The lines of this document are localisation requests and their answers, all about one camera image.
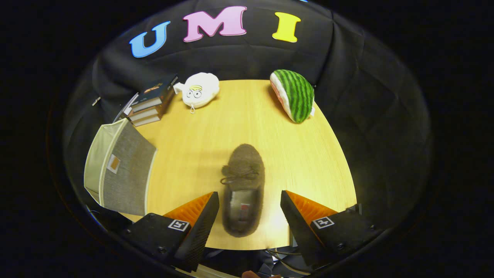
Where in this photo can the grey fabric storage box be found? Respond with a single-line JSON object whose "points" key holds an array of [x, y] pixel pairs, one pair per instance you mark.
{"points": [[127, 173]]}

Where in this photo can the black backdrop cloth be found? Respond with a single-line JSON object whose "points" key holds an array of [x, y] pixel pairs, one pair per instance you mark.
{"points": [[378, 127]]}

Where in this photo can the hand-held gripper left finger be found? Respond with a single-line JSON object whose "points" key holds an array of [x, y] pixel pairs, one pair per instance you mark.
{"points": [[198, 227]]}

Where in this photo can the white cartoon plush toy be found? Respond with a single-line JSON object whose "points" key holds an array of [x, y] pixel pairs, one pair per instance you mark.
{"points": [[200, 90]]}

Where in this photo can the brown-edged book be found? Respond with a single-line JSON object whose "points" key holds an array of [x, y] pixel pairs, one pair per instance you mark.
{"points": [[146, 113]]}

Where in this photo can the white boxed book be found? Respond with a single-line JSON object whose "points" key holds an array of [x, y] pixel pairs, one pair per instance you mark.
{"points": [[124, 110]]}

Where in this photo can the silver cloth clip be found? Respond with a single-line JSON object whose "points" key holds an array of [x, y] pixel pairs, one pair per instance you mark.
{"points": [[96, 101]]}

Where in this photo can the brown fuzzy shoe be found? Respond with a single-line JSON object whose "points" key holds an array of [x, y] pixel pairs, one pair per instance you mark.
{"points": [[245, 166]]}

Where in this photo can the watermelon slice plush toy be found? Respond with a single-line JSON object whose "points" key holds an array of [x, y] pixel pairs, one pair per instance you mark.
{"points": [[297, 94]]}

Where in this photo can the pale-edged book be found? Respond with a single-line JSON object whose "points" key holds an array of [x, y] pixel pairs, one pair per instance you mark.
{"points": [[146, 120]]}

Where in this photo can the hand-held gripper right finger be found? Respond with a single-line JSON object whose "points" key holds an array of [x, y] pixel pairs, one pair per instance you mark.
{"points": [[299, 227]]}

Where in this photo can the dark blue hardcover book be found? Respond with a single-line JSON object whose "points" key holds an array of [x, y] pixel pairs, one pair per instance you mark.
{"points": [[156, 90]]}

